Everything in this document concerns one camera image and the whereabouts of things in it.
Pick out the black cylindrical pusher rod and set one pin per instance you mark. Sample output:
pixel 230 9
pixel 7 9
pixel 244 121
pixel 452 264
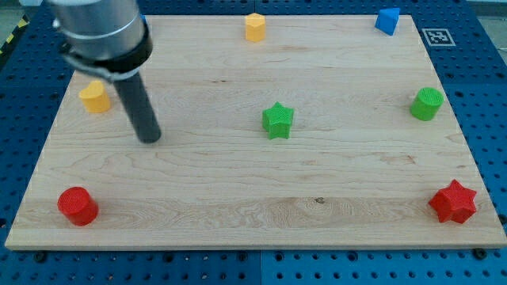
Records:
pixel 137 105

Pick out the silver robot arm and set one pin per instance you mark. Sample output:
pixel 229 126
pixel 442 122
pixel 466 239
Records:
pixel 110 39

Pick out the green star block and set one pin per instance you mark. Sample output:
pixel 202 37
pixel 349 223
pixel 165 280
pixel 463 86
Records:
pixel 277 121

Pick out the red star block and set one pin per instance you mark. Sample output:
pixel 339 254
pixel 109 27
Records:
pixel 454 203

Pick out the yellow heart block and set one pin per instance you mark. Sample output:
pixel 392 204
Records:
pixel 95 98

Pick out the red cylinder block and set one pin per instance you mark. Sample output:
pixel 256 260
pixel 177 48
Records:
pixel 78 206

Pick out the yellow hexagon block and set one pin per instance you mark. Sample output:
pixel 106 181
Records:
pixel 255 27

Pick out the wooden board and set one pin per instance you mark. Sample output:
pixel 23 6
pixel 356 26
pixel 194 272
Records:
pixel 357 171

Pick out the blue triangle block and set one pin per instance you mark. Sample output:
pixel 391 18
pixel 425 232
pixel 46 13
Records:
pixel 387 20

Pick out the green cylinder block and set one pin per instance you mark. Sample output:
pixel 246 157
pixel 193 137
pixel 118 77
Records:
pixel 427 103

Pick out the white fiducial marker tag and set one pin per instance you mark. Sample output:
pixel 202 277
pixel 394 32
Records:
pixel 438 37

